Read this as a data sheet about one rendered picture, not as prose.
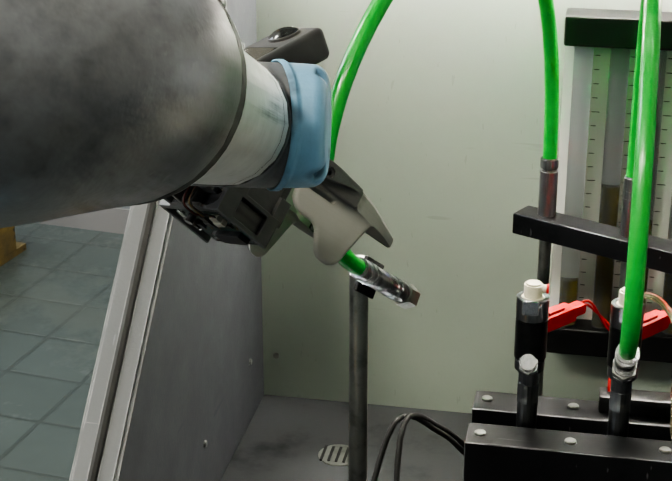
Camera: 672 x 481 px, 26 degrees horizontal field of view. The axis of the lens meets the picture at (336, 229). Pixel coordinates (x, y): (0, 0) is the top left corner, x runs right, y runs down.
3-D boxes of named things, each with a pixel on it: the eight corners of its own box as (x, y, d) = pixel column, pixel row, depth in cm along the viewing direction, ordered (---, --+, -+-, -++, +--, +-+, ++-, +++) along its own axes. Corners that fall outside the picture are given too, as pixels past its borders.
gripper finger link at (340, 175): (334, 217, 108) (239, 154, 105) (344, 197, 109) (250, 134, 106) (363, 209, 104) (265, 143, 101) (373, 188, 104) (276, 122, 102)
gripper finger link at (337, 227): (362, 298, 108) (262, 233, 105) (395, 230, 110) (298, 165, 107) (382, 295, 105) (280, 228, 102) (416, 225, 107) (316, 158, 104)
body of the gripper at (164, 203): (209, 247, 108) (94, 156, 101) (261, 151, 111) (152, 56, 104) (274, 254, 102) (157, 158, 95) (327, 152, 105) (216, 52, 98)
